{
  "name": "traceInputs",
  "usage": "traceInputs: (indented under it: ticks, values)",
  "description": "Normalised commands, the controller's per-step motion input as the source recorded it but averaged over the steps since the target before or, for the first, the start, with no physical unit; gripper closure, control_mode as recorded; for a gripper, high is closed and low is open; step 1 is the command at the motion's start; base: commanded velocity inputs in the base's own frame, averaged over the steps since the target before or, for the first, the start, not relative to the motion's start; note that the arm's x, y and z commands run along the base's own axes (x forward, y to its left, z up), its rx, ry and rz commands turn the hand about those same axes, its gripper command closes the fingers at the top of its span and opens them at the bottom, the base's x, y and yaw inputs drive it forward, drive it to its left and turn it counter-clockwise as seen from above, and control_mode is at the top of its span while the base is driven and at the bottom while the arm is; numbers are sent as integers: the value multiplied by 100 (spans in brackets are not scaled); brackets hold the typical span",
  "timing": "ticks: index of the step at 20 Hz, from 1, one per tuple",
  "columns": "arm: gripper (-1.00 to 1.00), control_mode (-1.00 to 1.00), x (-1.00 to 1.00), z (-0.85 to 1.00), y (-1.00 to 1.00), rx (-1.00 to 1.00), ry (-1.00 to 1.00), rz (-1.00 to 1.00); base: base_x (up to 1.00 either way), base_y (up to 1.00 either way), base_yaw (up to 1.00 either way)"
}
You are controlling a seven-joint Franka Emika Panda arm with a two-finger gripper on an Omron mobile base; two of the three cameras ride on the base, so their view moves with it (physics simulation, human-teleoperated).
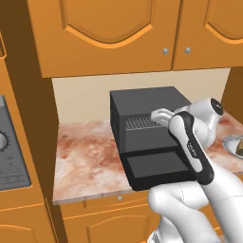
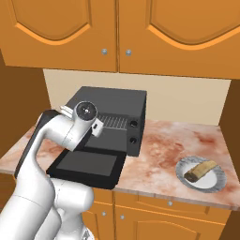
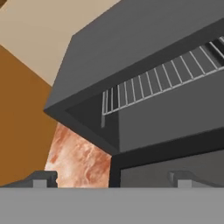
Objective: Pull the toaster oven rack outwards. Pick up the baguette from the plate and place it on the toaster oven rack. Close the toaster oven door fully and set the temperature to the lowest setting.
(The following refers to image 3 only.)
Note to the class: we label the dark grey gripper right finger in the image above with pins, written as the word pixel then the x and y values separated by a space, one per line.
pixel 182 178

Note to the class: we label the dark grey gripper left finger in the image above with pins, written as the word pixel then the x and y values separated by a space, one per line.
pixel 43 177

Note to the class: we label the dark grey toaster oven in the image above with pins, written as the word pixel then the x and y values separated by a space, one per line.
pixel 140 58

